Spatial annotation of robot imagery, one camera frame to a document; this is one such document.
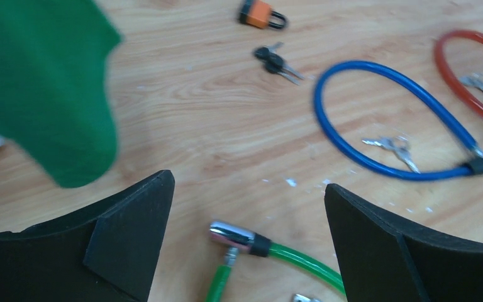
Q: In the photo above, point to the black padlock keys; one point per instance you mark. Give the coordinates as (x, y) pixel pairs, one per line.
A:
(276, 64)

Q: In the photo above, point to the orange black padlock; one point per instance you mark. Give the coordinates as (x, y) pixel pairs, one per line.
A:
(260, 14)

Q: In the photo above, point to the small silver cable keys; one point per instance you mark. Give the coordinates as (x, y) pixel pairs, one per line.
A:
(303, 298)

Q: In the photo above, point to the red lock silver keys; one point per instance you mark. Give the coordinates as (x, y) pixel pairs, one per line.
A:
(473, 80)

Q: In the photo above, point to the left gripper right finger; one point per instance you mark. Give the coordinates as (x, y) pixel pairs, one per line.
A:
(385, 257)

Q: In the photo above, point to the blue lock silver keys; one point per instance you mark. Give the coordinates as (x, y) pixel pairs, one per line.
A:
(400, 146)

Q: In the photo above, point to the blue cable lock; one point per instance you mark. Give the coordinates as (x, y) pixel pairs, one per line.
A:
(469, 168)

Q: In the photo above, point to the red cable lock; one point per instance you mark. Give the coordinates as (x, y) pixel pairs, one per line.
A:
(447, 73)

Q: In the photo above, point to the green cloth garment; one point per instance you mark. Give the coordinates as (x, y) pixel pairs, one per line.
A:
(53, 99)

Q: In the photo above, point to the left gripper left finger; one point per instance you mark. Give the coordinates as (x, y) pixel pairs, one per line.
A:
(107, 251)

